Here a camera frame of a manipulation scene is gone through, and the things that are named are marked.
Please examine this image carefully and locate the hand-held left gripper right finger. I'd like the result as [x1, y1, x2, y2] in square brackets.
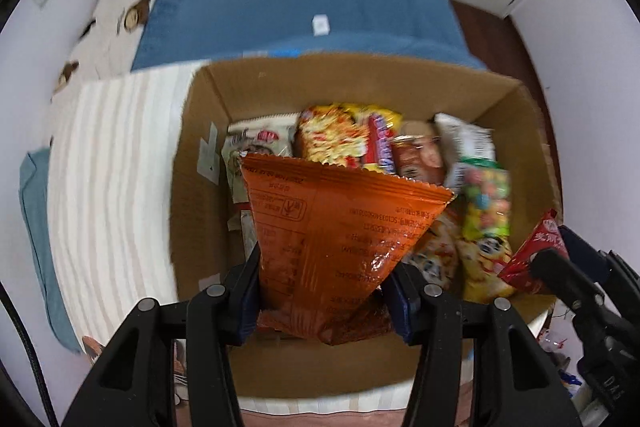
[382, 264, 583, 427]

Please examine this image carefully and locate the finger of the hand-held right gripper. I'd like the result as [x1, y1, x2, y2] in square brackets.
[557, 225, 640, 304]
[530, 249, 608, 318]

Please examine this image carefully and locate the brown chocolate snack packet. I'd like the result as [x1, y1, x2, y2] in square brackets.
[390, 121, 447, 188]

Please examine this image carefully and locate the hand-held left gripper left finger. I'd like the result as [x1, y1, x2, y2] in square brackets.
[60, 244, 263, 427]

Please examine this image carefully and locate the orange red foil snack packet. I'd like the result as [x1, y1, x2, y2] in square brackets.
[239, 152, 457, 347]

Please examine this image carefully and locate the cream white snack packet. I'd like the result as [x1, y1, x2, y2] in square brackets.
[221, 114, 298, 253]

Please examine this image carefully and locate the teal cloth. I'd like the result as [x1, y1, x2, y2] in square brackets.
[19, 149, 83, 353]

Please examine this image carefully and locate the yellow panda snack packet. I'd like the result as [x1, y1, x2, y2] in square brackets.
[457, 232, 516, 303]

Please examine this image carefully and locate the green colourful candy packet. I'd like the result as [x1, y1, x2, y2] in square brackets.
[457, 159, 513, 243]

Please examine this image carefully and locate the orange panda snack packet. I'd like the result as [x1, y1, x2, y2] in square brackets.
[400, 207, 463, 293]

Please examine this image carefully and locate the yellow red noodle snack packet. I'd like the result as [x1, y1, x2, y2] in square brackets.
[295, 103, 403, 170]

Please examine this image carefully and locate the white green snack packet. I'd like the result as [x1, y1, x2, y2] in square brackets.
[434, 113, 497, 192]

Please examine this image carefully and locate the purple red candy bar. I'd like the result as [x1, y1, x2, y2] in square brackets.
[369, 114, 397, 172]

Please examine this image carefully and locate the black cable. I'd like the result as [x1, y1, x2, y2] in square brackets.
[0, 282, 58, 427]

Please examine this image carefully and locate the red wafer snack packet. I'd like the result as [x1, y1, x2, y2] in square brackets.
[497, 209, 571, 295]

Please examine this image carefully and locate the brown cardboard box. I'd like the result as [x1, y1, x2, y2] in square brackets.
[167, 52, 563, 400]

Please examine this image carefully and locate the white bear-print pillow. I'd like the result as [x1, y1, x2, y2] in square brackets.
[50, 0, 166, 102]

